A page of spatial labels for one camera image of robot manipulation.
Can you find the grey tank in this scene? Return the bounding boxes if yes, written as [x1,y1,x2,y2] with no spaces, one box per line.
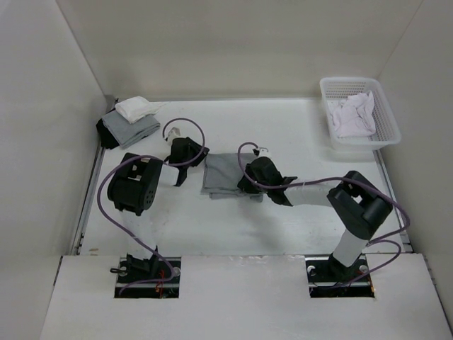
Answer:
[201,153,263,203]
[101,110,161,149]

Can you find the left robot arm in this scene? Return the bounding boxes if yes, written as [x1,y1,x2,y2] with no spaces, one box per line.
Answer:
[107,137,210,220]

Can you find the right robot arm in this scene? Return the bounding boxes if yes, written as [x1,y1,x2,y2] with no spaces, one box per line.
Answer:
[237,157,393,283]

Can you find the folded grey tank top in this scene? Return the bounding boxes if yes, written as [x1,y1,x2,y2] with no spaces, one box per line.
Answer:
[101,110,161,149]

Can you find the folded white tank top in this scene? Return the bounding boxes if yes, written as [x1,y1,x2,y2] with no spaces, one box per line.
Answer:
[115,96,166,124]

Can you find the folded black tank top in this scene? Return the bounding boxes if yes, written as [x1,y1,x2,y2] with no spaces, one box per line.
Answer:
[96,119,119,149]

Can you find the white crumpled tank top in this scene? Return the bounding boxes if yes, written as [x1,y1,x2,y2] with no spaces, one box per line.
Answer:
[328,91,377,138]

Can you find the white plastic basket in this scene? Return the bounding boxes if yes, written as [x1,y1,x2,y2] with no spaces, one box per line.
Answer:
[319,77,401,152]

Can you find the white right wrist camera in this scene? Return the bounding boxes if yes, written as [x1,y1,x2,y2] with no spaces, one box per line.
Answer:
[253,147,272,159]

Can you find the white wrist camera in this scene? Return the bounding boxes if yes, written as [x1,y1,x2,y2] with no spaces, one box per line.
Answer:
[166,127,181,145]
[253,147,272,159]

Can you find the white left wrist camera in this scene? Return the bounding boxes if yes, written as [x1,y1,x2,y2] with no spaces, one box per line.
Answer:
[166,127,181,145]

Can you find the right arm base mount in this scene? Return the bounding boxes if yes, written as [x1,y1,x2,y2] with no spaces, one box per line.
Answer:
[305,255,374,298]

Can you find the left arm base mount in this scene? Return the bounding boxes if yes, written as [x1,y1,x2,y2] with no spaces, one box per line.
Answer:
[110,254,182,299]

